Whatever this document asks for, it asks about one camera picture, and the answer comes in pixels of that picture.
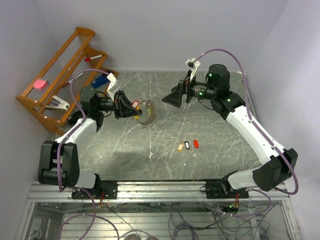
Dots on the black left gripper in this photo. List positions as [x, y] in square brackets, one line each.
[123, 107]

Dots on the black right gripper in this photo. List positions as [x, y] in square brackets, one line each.
[184, 87]

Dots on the orange key tag with key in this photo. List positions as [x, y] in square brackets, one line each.
[138, 113]

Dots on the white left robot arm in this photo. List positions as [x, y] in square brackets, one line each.
[59, 159]

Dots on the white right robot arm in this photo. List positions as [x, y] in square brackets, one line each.
[276, 162]

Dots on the red tag on keyring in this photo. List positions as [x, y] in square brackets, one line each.
[135, 103]

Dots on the blue stapler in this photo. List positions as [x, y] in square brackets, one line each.
[99, 81]

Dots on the black key tag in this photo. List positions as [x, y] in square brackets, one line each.
[187, 145]

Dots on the yellow key tag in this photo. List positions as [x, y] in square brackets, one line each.
[180, 146]

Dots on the red key tag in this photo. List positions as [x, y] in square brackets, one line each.
[195, 144]

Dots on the black stapler on rack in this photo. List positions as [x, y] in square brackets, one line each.
[73, 118]

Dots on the white marker pen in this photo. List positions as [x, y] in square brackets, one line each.
[70, 81]

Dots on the red capped marker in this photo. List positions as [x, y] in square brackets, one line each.
[88, 59]

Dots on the wooden tiered rack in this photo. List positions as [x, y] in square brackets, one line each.
[67, 62]

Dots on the white binder clip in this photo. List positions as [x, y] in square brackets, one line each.
[57, 104]

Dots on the pink eraser block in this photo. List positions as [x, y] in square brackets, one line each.
[40, 84]

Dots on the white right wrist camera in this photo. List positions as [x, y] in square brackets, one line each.
[193, 65]

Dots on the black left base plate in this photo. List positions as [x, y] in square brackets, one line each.
[109, 190]

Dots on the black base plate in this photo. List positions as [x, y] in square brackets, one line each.
[109, 190]
[219, 189]

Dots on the aluminium mounting rail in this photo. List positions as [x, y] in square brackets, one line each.
[131, 192]

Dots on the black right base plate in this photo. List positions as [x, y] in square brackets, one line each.
[219, 189]

